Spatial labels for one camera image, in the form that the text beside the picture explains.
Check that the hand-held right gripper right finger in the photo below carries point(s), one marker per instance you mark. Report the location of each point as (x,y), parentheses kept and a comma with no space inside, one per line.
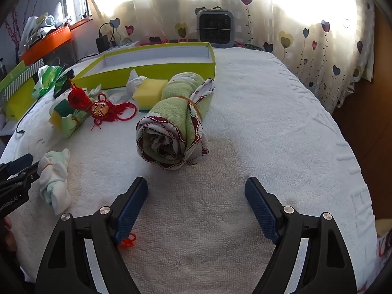
(260,208)

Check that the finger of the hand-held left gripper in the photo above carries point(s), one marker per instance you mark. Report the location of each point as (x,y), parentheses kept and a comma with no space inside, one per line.
(26,176)
(17,163)

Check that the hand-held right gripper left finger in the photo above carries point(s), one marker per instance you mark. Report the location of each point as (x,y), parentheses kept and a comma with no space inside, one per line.
(131,211)

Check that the white sock bundle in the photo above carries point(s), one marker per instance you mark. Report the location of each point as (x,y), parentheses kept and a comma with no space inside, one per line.
(55,174)

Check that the small yellow green sponge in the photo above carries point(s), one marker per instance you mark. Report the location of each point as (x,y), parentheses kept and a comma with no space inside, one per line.
(56,118)

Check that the red tassel mask ornament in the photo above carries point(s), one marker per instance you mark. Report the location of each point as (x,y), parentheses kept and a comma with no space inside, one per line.
(101,109)

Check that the green towel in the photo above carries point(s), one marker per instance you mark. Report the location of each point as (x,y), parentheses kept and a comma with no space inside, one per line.
(171,110)

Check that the large yellow sponge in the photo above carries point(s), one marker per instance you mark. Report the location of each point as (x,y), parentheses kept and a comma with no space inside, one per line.
(148,93)

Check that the person's left hand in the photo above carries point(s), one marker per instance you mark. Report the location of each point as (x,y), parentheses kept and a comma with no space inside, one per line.
(8,235)

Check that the lime green box lid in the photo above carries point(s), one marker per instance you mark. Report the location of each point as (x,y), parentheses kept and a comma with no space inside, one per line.
(20,104)

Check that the striped lime box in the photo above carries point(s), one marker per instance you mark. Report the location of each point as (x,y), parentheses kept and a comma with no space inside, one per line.
(21,73)

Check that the black smartphone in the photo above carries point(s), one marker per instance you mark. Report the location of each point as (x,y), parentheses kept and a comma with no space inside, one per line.
(62,85)

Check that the green plastic bag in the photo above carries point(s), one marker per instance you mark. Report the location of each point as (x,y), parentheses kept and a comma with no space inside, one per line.
(49,76)

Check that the orange shelf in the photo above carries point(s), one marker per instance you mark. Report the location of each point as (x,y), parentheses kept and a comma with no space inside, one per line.
(46,46)

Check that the pink branch decoration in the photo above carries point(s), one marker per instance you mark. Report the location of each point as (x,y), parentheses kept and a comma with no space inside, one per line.
(15,33)

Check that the pile of papers and cloths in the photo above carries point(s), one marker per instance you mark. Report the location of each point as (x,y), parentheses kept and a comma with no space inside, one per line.
(46,24)

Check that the black power adapter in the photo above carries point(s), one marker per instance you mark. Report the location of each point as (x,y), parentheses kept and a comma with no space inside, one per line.
(102,43)

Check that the orange window ledge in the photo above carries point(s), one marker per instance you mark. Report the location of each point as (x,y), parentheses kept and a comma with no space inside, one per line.
(81,23)

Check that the white power strip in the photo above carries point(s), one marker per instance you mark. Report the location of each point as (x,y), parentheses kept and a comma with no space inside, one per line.
(126,45)

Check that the grey portable fan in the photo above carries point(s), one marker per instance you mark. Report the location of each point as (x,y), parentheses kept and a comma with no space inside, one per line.
(214,26)

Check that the heart print curtain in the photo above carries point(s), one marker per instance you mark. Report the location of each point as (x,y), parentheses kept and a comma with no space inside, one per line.
(306,12)

